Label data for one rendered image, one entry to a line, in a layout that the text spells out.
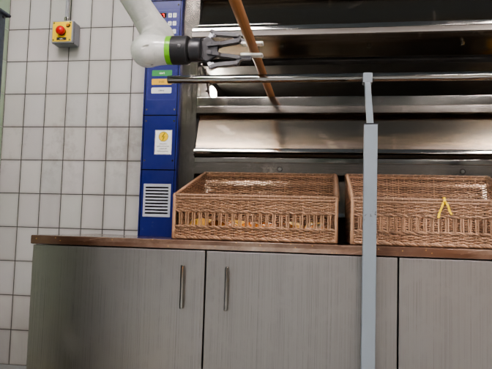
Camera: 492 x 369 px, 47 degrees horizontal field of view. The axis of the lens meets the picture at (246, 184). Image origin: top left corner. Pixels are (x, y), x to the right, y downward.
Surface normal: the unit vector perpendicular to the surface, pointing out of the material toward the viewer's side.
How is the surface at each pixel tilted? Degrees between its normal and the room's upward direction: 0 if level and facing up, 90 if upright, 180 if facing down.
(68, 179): 90
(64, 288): 90
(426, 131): 70
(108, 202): 90
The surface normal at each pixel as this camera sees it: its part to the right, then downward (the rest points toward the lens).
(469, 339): -0.15, -0.08
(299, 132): -0.14, -0.42
